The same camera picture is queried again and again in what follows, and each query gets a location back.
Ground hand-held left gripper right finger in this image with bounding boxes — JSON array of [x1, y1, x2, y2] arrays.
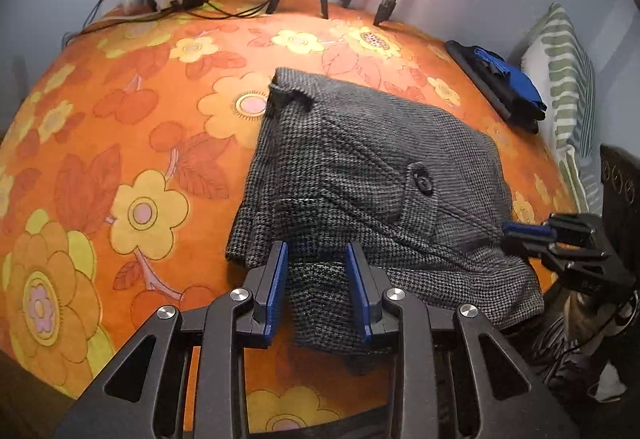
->
[[345, 241, 581, 439]]

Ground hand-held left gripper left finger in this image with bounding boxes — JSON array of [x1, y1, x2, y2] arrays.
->
[[52, 239, 291, 439]]

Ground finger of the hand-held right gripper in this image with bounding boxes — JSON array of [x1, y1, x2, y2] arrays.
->
[[502, 213, 603, 247], [501, 238, 568, 271]]

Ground grey houndstooth short pants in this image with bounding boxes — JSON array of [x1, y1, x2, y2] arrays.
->
[[225, 66, 546, 377]]

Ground dark striped cloth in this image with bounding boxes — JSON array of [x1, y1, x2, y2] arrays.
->
[[520, 309, 626, 400]]

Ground dark carved wooden furniture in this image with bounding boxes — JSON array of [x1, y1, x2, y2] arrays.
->
[[599, 143, 640, 230]]

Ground blue ribbed folded cloth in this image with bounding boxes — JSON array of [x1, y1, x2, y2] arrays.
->
[[472, 46, 548, 112]]

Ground black folded garment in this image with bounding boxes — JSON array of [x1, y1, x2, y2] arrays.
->
[[444, 39, 543, 134]]

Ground white green striped pillow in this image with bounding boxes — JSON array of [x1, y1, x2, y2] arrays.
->
[[520, 3, 603, 215]]

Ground orange floral bedspread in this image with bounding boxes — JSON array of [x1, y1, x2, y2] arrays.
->
[[0, 0, 586, 435]]

